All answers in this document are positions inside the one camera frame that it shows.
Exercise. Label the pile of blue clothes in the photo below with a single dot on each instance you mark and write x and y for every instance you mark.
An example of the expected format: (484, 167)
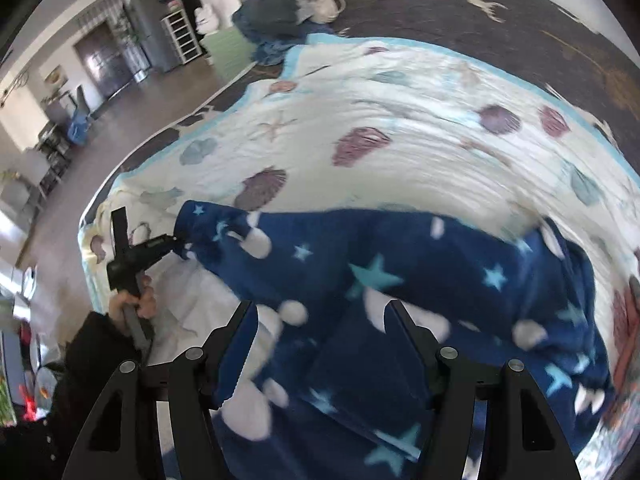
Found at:
(270, 15)

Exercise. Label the dark door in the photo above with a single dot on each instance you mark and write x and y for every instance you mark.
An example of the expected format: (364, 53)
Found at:
(102, 60)

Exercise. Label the white cat figure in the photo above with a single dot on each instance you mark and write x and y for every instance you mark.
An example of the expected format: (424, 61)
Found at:
(206, 17)

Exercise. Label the blue star fleece garment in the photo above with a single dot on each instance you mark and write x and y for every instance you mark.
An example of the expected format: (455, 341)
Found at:
(400, 260)

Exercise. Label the green cushion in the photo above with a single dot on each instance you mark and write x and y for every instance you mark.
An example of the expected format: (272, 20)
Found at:
(230, 52)

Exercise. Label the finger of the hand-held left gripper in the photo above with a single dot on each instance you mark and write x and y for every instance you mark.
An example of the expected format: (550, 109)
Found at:
(155, 246)

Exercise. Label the white shelf rack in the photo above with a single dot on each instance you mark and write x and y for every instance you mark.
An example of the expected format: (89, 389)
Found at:
(182, 35)

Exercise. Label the person's left forearm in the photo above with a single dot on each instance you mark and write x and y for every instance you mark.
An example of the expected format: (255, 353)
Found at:
(95, 355)

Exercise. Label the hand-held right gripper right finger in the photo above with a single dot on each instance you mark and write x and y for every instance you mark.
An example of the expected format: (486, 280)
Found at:
(407, 330)

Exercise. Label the white bag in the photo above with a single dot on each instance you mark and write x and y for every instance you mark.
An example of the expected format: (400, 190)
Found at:
(320, 2)

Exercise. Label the grey refrigerator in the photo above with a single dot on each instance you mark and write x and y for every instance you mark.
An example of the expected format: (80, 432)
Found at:
(152, 30)

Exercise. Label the blue bin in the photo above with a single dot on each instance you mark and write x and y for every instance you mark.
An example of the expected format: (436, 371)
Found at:
(79, 129)

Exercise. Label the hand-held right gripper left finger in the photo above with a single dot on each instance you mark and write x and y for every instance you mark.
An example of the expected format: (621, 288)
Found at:
(240, 355)

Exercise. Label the dark deer print bedspread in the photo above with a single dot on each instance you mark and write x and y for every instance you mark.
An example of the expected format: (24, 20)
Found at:
(500, 35)

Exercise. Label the white seashell print blanket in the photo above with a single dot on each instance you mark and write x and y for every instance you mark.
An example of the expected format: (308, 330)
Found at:
(400, 100)

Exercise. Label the person's left hand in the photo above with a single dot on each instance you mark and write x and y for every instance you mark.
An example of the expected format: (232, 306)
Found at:
(145, 302)

